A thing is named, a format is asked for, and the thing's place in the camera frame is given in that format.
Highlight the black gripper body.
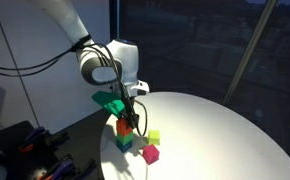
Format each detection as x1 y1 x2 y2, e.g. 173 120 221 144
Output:
117 88 137 119

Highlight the orange block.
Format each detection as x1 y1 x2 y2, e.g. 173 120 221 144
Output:
115 116 134 137

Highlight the yellow-green block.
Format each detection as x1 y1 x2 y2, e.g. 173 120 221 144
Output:
147 129 161 147

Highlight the blue block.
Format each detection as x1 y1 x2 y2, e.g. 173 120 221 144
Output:
115 139 135 154

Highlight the magenta block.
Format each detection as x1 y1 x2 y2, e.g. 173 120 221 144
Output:
142 143 161 166

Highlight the black base block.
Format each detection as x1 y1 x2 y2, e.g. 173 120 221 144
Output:
0 120 36 158

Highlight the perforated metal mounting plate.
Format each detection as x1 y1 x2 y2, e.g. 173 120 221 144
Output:
7 146 49 180

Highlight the grey window mullion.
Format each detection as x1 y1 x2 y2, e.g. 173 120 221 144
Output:
222 0 279 105

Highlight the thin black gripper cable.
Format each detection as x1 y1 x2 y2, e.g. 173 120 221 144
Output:
133 99 149 137

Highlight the blue window frame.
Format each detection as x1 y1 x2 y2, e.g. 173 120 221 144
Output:
108 0 121 43

